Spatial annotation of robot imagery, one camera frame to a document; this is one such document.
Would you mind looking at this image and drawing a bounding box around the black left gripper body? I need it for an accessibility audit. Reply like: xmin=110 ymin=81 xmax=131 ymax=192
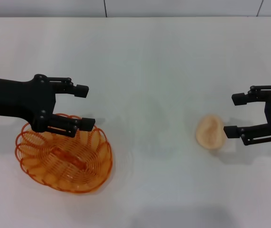
xmin=0 ymin=74 xmax=56 ymax=132

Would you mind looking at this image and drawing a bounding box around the orange plastic wire basket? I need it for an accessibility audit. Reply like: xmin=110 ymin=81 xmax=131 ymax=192
xmin=15 ymin=113 xmax=113 ymax=193

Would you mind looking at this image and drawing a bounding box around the pale round bread bun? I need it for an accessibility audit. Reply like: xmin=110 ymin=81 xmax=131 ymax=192
xmin=195 ymin=114 xmax=228 ymax=150

